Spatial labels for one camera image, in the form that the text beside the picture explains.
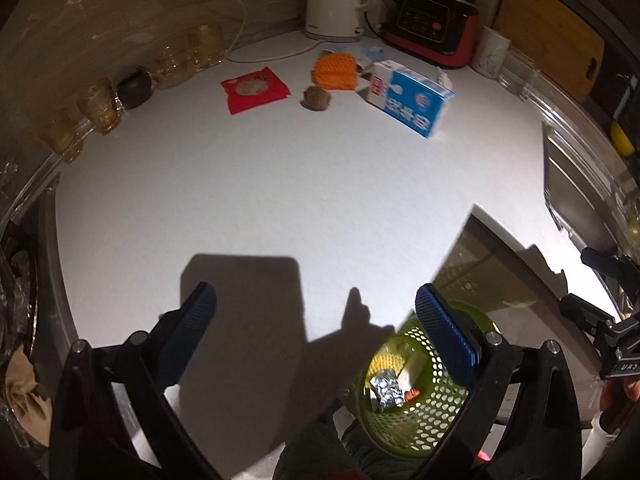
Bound steel sink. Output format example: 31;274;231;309
542;120;640;261

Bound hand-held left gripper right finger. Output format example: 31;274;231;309
414;282;583;480

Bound yellow object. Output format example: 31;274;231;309
609;120;638;157

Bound black power cable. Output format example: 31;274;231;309
366;0;401;38

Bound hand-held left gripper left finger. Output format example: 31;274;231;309
47;281;218;480

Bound wooden cutting board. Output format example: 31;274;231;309
492;0;606;103

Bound amber glass cup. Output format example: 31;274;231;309
76;78;123;135
39;109;85;163
187;24;225;70
150;47;195;90

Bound white electric kettle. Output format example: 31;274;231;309
304;0;373;42

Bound clear glass cup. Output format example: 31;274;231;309
497;47;543;101

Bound silver foil pouch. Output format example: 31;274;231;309
369;367;405;412

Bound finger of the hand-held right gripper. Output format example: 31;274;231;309
580;246;640;283
559;293;617;335

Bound dark brown bowl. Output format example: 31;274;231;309
116;69;153;110

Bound person's right hand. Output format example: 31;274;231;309
599;374;640;435

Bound brown kiwi fruit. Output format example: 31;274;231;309
302;85;332;112

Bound white power cable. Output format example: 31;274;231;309
187;0;323;63

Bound brown paper bag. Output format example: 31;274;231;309
5;347;53;448

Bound white blue orange-capped pouch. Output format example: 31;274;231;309
395;355;426;403

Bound white printed cup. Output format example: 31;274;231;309
472;26;512;80

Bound green perforated plastic basket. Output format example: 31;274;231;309
345;300;501;460

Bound blue white milk carton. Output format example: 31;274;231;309
367;59;456;140

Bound red snack packet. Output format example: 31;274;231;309
221;66;292;116

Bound orange foam fruit net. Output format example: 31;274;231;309
311;51;359;90

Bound yellow foam fruit net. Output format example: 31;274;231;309
367;352;407;373

